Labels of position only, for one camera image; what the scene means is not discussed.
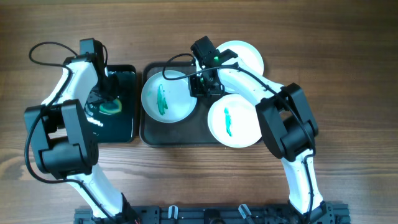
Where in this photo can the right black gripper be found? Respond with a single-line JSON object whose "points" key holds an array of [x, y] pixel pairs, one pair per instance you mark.
{"points": [[204, 86]]}

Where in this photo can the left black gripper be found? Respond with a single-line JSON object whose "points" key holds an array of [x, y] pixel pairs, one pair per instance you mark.
{"points": [[101, 96]]}

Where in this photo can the green yellow sponge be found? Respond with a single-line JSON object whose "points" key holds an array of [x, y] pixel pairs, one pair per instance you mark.
{"points": [[111, 107]]}

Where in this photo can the white plate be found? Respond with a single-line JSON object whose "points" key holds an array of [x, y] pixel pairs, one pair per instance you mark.
{"points": [[208, 56], [232, 121], [167, 101]]}

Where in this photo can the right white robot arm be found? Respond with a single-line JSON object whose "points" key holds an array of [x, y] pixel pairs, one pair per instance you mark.
{"points": [[288, 127]]}

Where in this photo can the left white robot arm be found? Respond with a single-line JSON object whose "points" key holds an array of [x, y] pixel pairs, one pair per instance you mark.
{"points": [[60, 141]]}

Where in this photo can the large dark plastic tray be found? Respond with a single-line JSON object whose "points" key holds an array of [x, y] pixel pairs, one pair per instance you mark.
{"points": [[191, 131]]}

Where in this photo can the small black water container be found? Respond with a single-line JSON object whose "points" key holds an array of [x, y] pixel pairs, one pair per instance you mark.
{"points": [[116, 128]]}

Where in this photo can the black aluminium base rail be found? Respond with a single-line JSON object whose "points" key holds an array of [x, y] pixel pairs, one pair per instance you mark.
{"points": [[327, 213]]}

